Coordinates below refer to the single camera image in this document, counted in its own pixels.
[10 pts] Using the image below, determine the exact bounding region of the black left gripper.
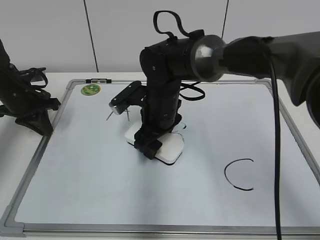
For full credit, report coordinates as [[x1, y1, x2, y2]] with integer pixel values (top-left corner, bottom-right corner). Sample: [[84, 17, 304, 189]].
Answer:
[[0, 72, 61, 136]]

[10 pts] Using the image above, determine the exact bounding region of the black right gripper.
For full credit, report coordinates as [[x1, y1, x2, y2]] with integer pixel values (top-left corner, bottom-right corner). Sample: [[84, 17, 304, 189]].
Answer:
[[134, 77, 182, 160]]

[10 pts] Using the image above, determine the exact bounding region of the white rectangular whiteboard eraser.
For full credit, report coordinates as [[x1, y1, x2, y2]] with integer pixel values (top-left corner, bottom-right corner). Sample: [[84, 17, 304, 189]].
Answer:
[[124, 120, 187, 165]]

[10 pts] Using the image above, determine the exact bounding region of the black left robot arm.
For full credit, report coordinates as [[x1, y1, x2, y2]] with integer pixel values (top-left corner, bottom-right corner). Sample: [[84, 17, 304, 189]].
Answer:
[[0, 44, 61, 136]]

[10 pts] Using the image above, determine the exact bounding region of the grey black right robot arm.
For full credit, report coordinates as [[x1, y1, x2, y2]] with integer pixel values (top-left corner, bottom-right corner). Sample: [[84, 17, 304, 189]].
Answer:
[[134, 31, 320, 159]]

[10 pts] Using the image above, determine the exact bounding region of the round green magnet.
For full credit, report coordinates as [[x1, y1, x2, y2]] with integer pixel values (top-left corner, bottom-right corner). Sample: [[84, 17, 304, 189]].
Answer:
[[80, 84, 101, 96]]

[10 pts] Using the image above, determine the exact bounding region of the black marker clip holder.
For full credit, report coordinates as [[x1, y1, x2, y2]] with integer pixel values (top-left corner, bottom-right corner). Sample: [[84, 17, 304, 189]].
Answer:
[[85, 78, 112, 84]]

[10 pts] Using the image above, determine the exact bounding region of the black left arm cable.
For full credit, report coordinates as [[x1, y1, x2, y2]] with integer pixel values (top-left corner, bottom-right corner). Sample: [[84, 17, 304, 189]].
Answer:
[[14, 67, 49, 92]]

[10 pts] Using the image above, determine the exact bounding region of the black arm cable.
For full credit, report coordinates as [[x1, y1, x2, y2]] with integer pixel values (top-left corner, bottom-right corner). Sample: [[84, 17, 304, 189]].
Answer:
[[14, 67, 49, 92], [152, 10, 283, 240]]

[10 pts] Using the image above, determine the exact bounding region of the white magnetic whiteboard grey frame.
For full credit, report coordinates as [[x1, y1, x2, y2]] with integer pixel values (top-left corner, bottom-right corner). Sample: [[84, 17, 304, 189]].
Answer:
[[0, 78, 320, 238]]

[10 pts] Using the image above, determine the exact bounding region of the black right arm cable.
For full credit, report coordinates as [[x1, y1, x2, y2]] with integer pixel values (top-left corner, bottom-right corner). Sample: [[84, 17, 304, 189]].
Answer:
[[152, 10, 283, 240]]

